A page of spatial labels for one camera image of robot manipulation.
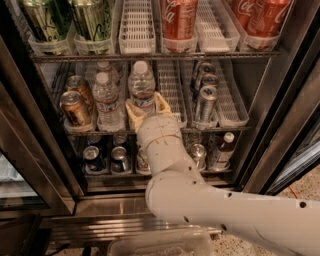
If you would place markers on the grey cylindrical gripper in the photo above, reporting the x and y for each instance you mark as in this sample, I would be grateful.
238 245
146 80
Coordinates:
157 128

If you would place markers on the water bottle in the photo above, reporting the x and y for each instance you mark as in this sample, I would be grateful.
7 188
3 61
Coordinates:
106 97
106 67
141 85

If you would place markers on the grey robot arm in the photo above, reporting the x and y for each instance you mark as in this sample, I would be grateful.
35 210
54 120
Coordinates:
178 194

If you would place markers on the empty white tray middle shelf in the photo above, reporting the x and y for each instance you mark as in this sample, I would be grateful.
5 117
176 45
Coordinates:
169 86

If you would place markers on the empty white tray shelf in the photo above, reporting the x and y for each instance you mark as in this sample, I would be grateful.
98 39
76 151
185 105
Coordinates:
137 32
169 86

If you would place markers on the white patterned can bottom shelf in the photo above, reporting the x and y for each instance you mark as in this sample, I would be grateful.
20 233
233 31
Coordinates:
142 161

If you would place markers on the silver can bottom shelf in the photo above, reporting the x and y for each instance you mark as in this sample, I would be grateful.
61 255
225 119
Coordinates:
198 154

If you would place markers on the empty white tray top shelf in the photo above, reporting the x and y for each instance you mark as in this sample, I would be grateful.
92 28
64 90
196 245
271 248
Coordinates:
137 32

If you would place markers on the brown drink bottle white cap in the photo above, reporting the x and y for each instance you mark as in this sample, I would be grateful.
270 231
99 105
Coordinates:
222 151

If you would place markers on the open fridge door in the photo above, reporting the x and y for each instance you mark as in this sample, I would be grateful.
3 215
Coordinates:
287 109

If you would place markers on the blue can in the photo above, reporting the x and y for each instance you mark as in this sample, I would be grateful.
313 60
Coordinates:
121 140
93 159
99 142
120 162

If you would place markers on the front silver slim can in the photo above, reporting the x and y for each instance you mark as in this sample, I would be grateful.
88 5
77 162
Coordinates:
206 103

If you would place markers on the silver slim can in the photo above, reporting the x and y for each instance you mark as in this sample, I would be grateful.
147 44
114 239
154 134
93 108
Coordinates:
206 103
200 67
204 80

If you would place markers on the rear left blue can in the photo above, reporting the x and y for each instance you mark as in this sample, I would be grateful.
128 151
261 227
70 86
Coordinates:
99 142

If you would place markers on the middle silver slim can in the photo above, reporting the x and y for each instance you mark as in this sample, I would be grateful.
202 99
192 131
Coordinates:
204 80

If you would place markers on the rear silver slim can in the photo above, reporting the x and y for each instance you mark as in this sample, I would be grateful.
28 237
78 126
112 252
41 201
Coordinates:
200 67

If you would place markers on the front left blue can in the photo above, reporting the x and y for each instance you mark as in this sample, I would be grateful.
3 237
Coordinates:
93 159

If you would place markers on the front gold can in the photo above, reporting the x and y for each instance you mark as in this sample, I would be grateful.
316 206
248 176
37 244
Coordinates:
74 108

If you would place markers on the gold can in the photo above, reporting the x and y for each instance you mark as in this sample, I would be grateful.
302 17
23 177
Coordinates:
74 108
81 85

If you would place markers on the rear gold can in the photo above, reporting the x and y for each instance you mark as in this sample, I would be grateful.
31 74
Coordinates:
81 85

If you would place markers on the centre red cola can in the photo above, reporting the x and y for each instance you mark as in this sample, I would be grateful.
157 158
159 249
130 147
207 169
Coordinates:
178 18

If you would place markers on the red cola can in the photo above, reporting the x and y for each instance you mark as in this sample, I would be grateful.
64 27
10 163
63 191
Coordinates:
243 10
267 17
178 18

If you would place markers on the right green can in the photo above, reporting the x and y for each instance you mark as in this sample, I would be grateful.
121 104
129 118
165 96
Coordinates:
92 19

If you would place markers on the green can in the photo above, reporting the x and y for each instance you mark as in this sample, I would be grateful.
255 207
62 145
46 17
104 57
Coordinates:
92 19
49 20

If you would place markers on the left green can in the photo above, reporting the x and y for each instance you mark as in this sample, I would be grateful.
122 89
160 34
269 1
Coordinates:
49 20

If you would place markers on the right rear red cola can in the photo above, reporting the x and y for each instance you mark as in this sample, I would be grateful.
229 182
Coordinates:
243 10

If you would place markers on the right front red cola can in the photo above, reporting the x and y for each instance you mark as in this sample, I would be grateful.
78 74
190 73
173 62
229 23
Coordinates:
267 17

